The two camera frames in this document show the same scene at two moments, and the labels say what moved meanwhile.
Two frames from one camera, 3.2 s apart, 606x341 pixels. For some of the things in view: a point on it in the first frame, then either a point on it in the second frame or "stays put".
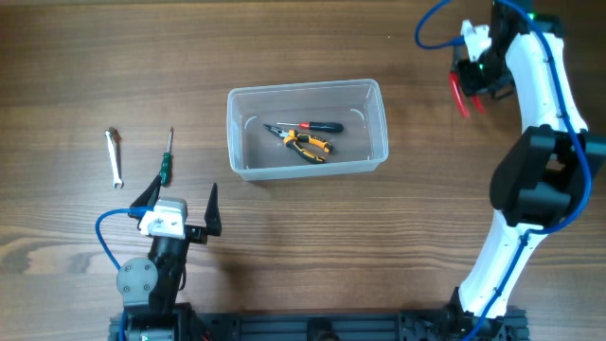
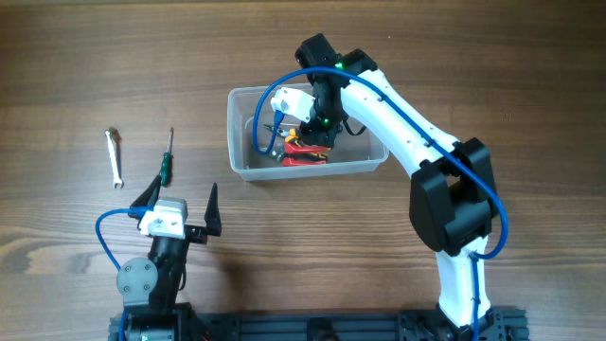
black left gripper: [199, 234] stays put
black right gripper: [471, 84] → [316, 134]
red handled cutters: [460, 98] → [294, 155]
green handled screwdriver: [166, 176] stays put
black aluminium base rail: [312, 324] stays put
